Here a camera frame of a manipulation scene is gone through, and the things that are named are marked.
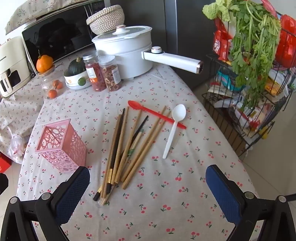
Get blue and white packet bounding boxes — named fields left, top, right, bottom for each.
left=217, top=70, right=246, bottom=91

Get large orange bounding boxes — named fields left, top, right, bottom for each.
left=36, top=54, right=54, bottom=73

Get cherry print tablecloth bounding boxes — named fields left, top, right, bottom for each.
left=0, top=62, right=264, bottom=241

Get white ceramic pot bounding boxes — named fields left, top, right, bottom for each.
left=64, top=71, right=92, bottom=90

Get red box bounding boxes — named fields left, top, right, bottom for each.
left=0, top=152, right=12, bottom=173

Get pile of wooden chopsticks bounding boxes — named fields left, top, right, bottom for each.
left=100, top=105, right=172, bottom=207

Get red plastic bag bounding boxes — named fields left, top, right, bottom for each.
left=275, top=14, right=296, bottom=68

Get pink perforated utensil holder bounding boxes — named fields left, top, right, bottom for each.
left=35, top=119, right=88, bottom=174

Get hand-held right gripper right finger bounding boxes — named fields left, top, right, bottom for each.
left=205, top=164, right=296, bottom=241

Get leafy green celery bunch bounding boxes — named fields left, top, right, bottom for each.
left=228, top=0, right=282, bottom=110

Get clear glass jar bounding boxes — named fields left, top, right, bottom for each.
left=38, top=66, right=64, bottom=100

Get woven rope basket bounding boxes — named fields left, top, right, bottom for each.
left=86, top=5, right=125, bottom=35

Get heap of assorted packets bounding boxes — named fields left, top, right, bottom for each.
left=208, top=85, right=279, bottom=140

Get napa cabbage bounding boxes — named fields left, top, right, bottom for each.
left=203, top=0, right=234, bottom=23

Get black wire rack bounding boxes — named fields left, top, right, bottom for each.
left=201, top=0, right=296, bottom=158

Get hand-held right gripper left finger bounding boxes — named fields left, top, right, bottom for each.
left=0, top=166, right=90, bottom=241

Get white pot lid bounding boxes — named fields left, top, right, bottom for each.
left=96, top=26, right=153, bottom=42

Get dark green squash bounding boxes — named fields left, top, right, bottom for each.
left=64, top=57, right=87, bottom=77

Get cream kitchen appliance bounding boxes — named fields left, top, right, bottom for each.
left=0, top=36, right=32, bottom=98

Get yellow packet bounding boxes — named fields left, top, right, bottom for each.
left=265, top=78, right=287, bottom=96

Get red plastic spoon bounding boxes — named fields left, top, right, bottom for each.
left=128, top=100, right=187, bottom=129

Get white plastic spoon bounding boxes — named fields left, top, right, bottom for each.
left=162, top=104, right=187, bottom=159

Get dark grey refrigerator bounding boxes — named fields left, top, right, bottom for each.
left=110, top=0, right=216, bottom=91

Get white electric pot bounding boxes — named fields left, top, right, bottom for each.
left=92, top=26, right=204, bottom=80

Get clear plastic bag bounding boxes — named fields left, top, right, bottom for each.
left=8, top=133, right=29, bottom=164

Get plastic jar of red fruit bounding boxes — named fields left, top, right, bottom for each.
left=82, top=53, right=106, bottom=92

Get plastic jar of dried slices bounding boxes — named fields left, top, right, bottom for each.
left=98, top=56, right=122, bottom=92

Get floral cloth cover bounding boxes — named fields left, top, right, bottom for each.
left=5, top=0, right=99, bottom=35

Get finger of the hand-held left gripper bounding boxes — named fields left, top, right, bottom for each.
left=0, top=174, right=9, bottom=195

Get red snack packets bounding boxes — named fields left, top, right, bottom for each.
left=213, top=18, right=234, bottom=61

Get black microwave oven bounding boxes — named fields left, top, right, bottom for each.
left=21, top=0, right=112, bottom=70

